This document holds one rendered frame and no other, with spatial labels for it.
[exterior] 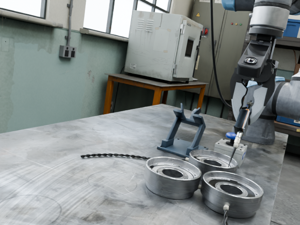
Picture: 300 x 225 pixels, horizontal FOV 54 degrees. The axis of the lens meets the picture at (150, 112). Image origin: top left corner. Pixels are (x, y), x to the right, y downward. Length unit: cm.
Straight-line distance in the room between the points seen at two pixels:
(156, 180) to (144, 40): 253
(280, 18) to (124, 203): 48
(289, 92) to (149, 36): 209
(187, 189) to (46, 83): 202
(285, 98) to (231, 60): 341
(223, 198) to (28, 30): 197
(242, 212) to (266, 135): 61
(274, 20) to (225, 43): 378
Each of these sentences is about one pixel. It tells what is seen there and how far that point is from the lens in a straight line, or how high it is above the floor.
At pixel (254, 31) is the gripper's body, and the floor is 112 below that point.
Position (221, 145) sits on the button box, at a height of 84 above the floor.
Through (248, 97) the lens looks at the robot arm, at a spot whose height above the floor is 94.
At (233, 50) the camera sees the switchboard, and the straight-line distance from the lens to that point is 442.
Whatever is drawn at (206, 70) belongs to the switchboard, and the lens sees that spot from 450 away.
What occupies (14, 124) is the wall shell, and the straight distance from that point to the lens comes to 233.
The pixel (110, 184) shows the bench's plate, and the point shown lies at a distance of 55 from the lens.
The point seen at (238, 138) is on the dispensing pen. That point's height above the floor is 89.
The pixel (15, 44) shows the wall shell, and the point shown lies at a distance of 222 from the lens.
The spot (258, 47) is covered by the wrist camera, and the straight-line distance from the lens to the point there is 67.
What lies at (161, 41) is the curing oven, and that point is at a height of 117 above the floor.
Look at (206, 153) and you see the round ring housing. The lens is 71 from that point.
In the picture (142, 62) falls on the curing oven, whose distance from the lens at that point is 297.
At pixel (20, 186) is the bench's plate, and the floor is 80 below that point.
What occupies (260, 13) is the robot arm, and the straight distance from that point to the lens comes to 70.
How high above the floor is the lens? 104
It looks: 11 degrees down
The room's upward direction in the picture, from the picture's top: 10 degrees clockwise
